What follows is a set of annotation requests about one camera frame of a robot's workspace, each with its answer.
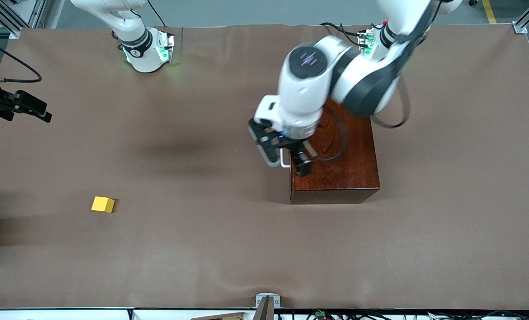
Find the brown table cover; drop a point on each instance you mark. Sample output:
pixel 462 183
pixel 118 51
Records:
pixel 180 244

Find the light wooden board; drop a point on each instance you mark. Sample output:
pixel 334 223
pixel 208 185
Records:
pixel 220 316

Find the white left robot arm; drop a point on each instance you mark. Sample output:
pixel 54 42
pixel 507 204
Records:
pixel 304 89

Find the yellow block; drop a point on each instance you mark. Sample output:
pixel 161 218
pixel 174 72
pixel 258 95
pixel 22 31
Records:
pixel 103 205

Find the aluminium frame with diagonal struts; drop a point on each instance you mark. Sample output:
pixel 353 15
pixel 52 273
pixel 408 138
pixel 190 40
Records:
pixel 11 22

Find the dark brown wooden cabinet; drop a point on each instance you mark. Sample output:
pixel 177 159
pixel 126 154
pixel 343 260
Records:
pixel 349 169

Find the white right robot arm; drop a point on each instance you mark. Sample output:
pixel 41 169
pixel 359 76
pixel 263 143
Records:
pixel 140 58

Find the grey metal camera bracket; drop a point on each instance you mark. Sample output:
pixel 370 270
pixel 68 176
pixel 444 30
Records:
pixel 266 304

